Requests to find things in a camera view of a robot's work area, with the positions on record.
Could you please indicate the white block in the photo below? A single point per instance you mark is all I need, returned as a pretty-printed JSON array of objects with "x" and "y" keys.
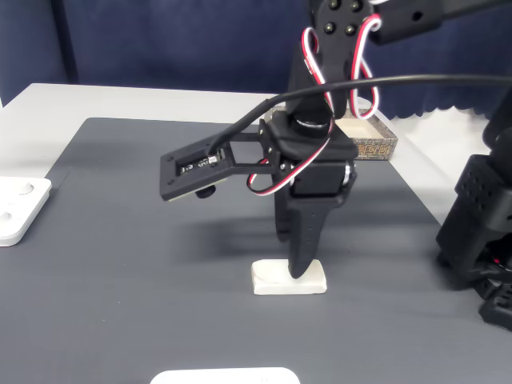
[{"x": 272, "y": 280}]

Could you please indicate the printed cardboard box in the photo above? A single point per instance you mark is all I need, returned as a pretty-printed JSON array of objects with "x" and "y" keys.
[{"x": 376, "y": 150}]

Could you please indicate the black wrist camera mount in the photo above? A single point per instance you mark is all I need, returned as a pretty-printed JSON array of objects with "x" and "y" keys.
[{"x": 188, "y": 176}]

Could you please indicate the dark blue curtain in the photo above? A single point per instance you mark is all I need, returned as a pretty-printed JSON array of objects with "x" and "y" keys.
[{"x": 160, "y": 40}]

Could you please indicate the white dimpled plastic tray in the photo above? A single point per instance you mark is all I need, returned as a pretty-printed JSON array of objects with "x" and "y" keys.
[
  {"x": 224, "y": 378},
  {"x": 20, "y": 208}
]

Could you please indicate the grey desk mat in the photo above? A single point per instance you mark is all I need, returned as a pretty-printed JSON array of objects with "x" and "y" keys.
[{"x": 120, "y": 300}]

